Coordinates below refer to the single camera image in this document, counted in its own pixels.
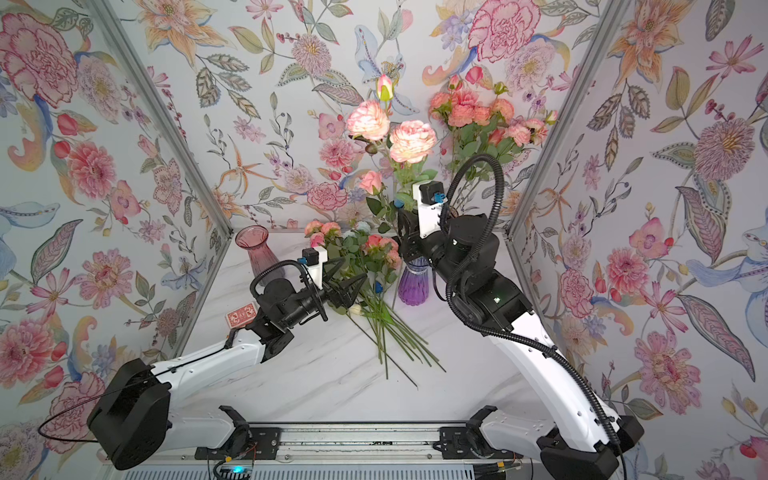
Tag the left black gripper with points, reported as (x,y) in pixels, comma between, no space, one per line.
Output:
(339,296)

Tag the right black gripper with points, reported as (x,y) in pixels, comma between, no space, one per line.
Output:
(422,246)

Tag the smoky pink glass vase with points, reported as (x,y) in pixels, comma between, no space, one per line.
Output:
(254,241)

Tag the large pink rose stem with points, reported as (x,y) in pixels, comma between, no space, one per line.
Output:
(377,200)

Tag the pale pink carnation stem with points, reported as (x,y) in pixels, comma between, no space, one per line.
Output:
(405,146)

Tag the pink rose cluster stem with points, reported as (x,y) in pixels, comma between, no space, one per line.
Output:
(438,104)

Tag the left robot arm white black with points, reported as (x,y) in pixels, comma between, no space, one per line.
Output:
(139,413)

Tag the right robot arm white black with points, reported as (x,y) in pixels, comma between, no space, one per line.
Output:
(581,437)

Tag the purple blue glass vase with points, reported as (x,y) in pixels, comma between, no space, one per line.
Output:
(414,288)

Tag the pink flower bouquet green stems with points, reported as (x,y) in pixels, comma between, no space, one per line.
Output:
(375,258)

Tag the red playing card box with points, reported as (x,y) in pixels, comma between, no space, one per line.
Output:
(242,316)

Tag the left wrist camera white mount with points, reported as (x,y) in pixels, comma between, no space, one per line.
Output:
(314,258)

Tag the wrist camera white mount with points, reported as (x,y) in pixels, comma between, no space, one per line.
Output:
(314,258)
(430,197)

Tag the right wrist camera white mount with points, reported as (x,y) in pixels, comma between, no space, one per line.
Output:
(430,197)

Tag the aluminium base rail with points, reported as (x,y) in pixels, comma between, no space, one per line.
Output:
(346,451)

